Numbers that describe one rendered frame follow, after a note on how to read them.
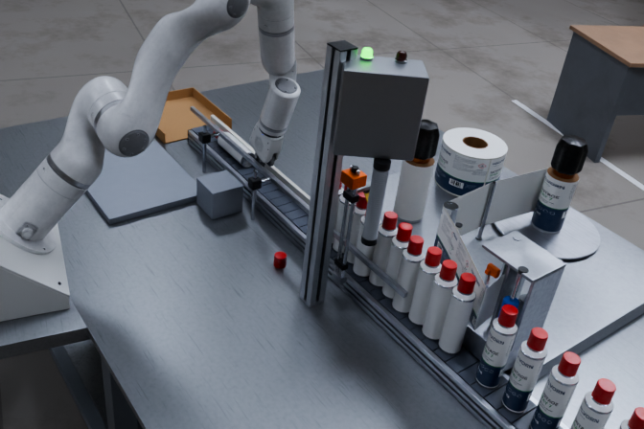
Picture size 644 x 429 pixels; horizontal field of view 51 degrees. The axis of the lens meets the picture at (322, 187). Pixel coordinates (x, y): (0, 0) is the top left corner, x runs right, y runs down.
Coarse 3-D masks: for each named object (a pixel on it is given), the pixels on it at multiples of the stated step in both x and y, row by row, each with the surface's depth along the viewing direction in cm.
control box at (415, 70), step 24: (360, 72) 131; (384, 72) 132; (408, 72) 133; (360, 96) 134; (384, 96) 134; (408, 96) 134; (336, 120) 137; (360, 120) 136; (384, 120) 136; (408, 120) 136; (336, 144) 139; (360, 144) 139; (384, 144) 139; (408, 144) 139
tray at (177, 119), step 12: (168, 96) 256; (180, 96) 259; (192, 96) 262; (168, 108) 251; (180, 108) 252; (204, 108) 254; (216, 108) 249; (168, 120) 244; (180, 120) 245; (192, 120) 245; (228, 120) 243; (156, 132) 233; (168, 132) 236; (180, 132) 237
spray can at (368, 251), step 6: (360, 222) 165; (360, 228) 165; (360, 234) 166; (360, 240) 167; (360, 246) 167; (366, 246) 166; (372, 246) 167; (366, 252) 167; (372, 252) 168; (372, 258) 169; (354, 264) 172; (360, 264) 170; (354, 270) 172; (360, 270) 170; (366, 270) 170; (360, 276) 171; (366, 276) 171
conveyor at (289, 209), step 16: (192, 128) 230; (208, 128) 231; (208, 144) 222; (224, 160) 215; (272, 192) 201; (288, 208) 195; (304, 224) 189; (336, 256) 178; (352, 272) 173; (368, 288) 168; (384, 304) 164; (400, 320) 160; (416, 336) 156; (464, 352) 153; (464, 368) 149; (496, 400) 142; (512, 416) 139; (528, 416) 139
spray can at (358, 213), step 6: (360, 192) 167; (360, 198) 166; (360, 204) 167; (366, 204) 167; (360, 210) 167; (354, 216) 168; (360, 216) 168; (354, 222) 169; (354, 228) 170; (354, 234) 171; (354, 240) 172; (348, 252) 174; (348, 258) 175; (354, 258) 174
